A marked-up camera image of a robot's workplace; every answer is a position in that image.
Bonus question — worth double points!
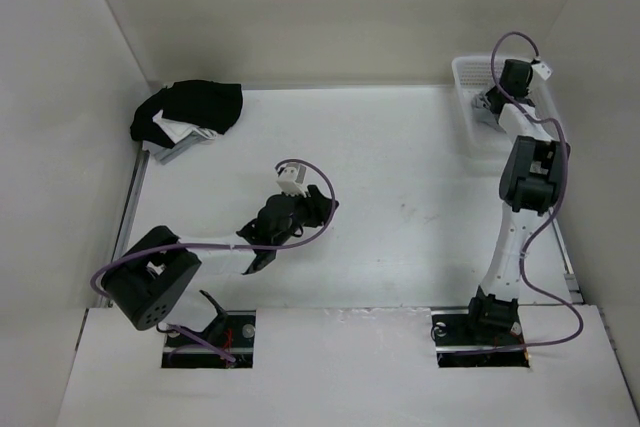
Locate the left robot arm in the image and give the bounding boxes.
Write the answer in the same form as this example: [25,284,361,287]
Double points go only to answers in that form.
[100,185,339,346]

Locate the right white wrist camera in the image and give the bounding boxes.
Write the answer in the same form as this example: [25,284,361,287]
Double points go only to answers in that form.
[531,57,553,83]

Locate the grey tank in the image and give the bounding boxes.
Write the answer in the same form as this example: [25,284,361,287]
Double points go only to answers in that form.
[142,131,217,165]
[471,94,503,132]

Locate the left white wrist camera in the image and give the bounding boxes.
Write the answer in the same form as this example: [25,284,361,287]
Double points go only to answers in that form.
[276,162,306,196]

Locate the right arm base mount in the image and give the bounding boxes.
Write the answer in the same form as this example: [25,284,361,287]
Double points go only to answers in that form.
[430,308,530,368]

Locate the aluminium table rail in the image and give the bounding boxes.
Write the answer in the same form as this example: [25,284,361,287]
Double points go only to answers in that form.
[97,149,150,309]
[551,221,584,305]

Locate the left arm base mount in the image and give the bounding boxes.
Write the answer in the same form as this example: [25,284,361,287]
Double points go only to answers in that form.
[158,311,256,370]

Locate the white folded tank top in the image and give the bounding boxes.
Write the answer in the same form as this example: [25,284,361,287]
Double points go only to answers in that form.
[152,110,218,144]

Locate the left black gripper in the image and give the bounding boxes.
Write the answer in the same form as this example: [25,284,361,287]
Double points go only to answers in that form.
[273,185,337,248]

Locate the white plastic basket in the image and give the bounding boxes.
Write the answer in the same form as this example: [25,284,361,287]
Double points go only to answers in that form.
[451,54,560,163]

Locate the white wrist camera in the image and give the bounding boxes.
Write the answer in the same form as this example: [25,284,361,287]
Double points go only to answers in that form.
[276,162,306,196]
[531,57,553,83]

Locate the left aluminium table rail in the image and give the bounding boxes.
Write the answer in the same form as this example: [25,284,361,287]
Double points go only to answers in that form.
[97,149,150,309]

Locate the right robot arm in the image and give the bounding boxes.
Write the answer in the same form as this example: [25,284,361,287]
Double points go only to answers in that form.
[463,59,569,353]

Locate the right aluminium table rail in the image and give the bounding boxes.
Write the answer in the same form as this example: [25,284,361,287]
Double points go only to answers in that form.
[551,221,584,305]

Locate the grey folded tank top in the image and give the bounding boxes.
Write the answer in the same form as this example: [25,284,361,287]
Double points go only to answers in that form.
[142,131,217,165]

